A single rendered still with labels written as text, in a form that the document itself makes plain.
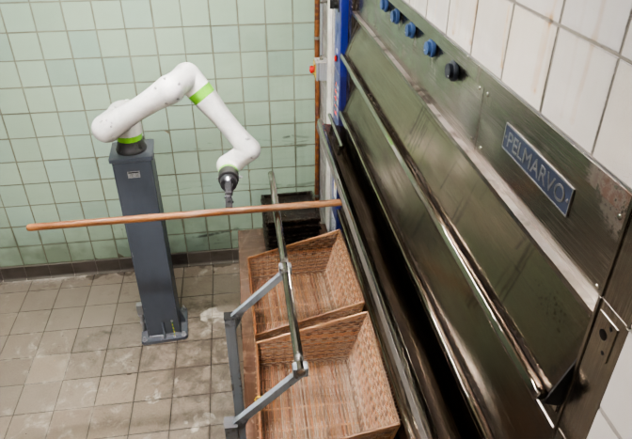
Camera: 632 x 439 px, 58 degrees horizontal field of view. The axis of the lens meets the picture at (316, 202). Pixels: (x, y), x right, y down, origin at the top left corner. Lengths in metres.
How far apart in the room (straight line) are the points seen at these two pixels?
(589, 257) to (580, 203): 0.08
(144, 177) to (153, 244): 0.41
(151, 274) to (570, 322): 2.59
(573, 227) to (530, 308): 0.19
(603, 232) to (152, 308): 2.85
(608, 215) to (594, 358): 0.21
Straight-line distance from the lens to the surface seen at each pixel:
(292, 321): 1.87
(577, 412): 1.02
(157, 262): 3.23
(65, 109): 3.64
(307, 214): 2.96
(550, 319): 1.04
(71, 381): 3.52
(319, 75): 3.10
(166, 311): 3.46
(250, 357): 2.59
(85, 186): 3.85
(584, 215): 0.93
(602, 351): 0.92
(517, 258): 1.13
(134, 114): 2.61
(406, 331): 1.52
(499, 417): 1.27
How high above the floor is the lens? 2.47
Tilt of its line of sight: 32 degrees down
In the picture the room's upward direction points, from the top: straight up
